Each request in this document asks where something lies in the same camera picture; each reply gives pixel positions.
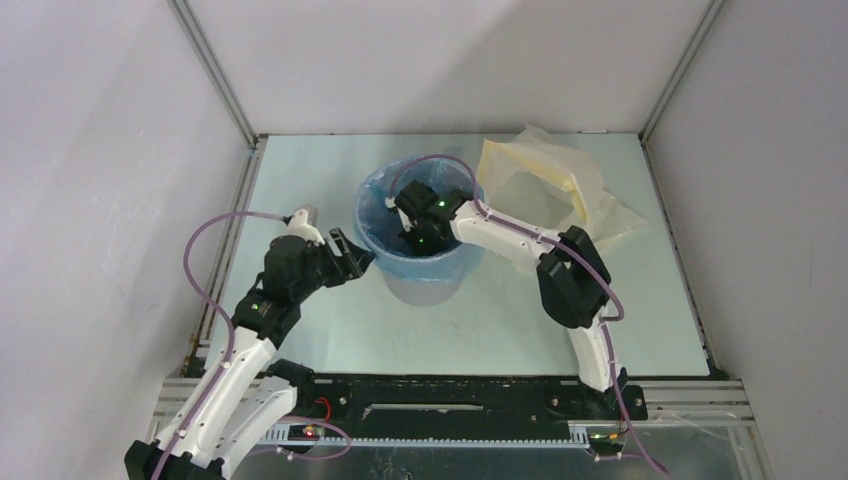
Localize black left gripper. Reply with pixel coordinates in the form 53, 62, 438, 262
292, 228, 374, 302

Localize blue plastic trash bag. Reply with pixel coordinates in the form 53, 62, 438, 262
353, 156, 486, 285

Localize grey plastic trash bin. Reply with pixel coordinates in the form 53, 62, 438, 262
353, 156, 486, 308

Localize translucent yellow-white trash bag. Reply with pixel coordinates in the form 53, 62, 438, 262
472, 124, 663, 272

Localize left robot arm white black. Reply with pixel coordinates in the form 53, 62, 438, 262
124, 226, 375, 479

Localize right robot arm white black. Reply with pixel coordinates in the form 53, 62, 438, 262
385, 181, 624, 418

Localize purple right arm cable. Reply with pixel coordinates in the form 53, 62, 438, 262
387, 154, 670, 480

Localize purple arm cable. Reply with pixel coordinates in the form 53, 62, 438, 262
148, 211, 352, 480
387, 154, 670, 480

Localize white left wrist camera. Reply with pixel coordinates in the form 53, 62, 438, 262
285, 205, 325, 245

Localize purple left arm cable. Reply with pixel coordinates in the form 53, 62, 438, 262
148, 211, 352, 480

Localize aluminium frame rail front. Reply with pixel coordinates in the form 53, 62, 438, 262
166, 372, 772, 479

